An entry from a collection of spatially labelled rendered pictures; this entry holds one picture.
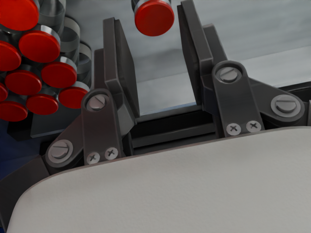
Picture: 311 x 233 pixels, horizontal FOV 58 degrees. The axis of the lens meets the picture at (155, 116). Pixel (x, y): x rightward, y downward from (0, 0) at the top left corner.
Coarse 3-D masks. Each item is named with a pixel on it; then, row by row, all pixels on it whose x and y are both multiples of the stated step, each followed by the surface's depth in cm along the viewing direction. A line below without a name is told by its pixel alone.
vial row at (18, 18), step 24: (0, 0) 12; (24, 0) 13; (48, 0) 16; (24, 24) 14; (48, 24) 15; (72, 24) 18; (24, 48) 15; (48, 48) 15; (72, 48) 17; (48, 72) 16; (72, 72) 17; (72, 96) 18
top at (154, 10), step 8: (152, 0) 14; (160, 0) 14; (144, 8) 14; (152, 8) 14; (160, 8) 14; (168, 8) 14; (136, 16) 14; (144, 16) 14; (152, 16) 14; (160, 16) 14; (168, 16) 14; (136, 24) 14; (144, 24) 14; (152, 24) 15; (160, 24) 15; (168, 24) 15; (144, 32) 15; (152, 32) 15; (160, 32) 15
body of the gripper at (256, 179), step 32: (288, 128) 8; (128, 160) 8; (160, 160) 8; (192, 160) 7; (224, 160) 7; (256, 160) 7; (288, 160) 7; (32, 192) 8; (64, 192) 8; (96, 192) 7; (128, 192) 7; (160, 192) 7; (192, 192) 7; (224, 192) 7; (256, 192) 7; (288, 192) 6; (32, 224) 7; (64, 224) 7; (96, 224) 7; (128, 224) 7; (160, 224) 7; (192, 224) 6; (224, 224) 6; (256, 224) 6; (288, 224) 6
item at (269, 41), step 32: (96, 0) 18; (128, 0) 18; (224, 0) 19; (256, 0) 19; (288, 0) 20; (96, 32) 20; (128, 32) 20; (224, 32) 21; (256, 32) 22; (288, 32) 22; (160, 64) 23; (256, 64) 24; (288, 64) 23; (160, 96) 24; (192, 96) 23; (32, 128) 24; (64, 128) 23
